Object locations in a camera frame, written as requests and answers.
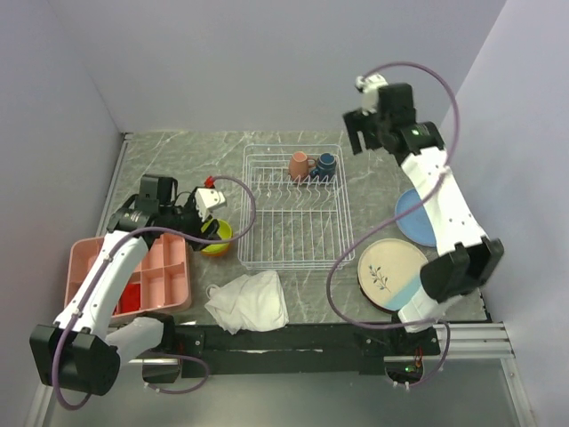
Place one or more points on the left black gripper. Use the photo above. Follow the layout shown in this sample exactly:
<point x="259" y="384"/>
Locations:
<point x="196" y="230"/>

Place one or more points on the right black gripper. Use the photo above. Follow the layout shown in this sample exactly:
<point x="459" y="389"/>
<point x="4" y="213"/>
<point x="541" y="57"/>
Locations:
<point x="356" y="123"/>

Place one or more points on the yellow-green bowl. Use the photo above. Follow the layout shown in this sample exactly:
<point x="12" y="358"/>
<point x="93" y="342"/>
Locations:
<point x="225" y="230"/>

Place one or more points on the dark blue ceramic mug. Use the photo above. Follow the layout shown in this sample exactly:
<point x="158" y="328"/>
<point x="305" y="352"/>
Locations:
<point x="325" y="167"/>

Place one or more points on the pink printed ceramic mug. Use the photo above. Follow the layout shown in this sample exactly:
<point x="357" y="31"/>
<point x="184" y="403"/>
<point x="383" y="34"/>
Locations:
<point x="300" y="165"/>

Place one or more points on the beige blue leaf plate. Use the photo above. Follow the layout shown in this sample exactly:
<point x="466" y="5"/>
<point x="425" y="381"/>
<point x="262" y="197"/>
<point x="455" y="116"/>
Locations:
<point x="394" y="264"/>

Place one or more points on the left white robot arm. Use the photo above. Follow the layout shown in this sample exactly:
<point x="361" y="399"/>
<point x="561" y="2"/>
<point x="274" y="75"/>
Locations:
<point x="77" y="352"/>

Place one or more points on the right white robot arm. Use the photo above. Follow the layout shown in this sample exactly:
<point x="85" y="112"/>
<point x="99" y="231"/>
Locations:
<point x="466" y="256"/>

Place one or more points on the pink compartment tray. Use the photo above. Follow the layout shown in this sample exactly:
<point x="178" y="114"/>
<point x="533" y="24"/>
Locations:
<point x="163" y="275"/>

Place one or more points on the white cloth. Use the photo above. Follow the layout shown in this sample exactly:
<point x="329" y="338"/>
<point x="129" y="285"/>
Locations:
<point x="252" y="303"/>

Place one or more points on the red item in tray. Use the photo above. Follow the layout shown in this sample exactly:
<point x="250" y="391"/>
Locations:
<point x="130" y="300"/>

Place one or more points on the light blue plate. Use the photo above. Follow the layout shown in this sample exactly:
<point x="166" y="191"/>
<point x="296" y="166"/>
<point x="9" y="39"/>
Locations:
<point x="416" y="225"/>

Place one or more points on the black base beam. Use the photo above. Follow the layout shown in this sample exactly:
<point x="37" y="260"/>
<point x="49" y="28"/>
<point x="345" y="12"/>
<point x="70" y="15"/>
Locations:
<point x="310" y="348"/>

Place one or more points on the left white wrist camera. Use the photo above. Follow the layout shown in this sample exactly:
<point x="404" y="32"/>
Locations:
<point x="207" y="201"/>

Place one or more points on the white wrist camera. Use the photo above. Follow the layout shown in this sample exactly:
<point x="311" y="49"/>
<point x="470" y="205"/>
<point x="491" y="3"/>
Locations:
<point x="369" y="87"/>
<point x="207" y="201"/>

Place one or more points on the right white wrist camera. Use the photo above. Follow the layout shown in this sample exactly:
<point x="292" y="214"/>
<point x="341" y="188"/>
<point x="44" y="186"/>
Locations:
<point x="369" y="87"/>

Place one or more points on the white wire dish rack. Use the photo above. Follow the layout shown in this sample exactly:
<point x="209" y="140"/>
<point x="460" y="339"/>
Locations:
<point x="301" y="224"/>

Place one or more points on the aluminium rail frame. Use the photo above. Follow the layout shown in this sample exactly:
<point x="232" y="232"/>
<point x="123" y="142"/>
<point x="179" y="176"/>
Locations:
<point x="310" y="375"/>

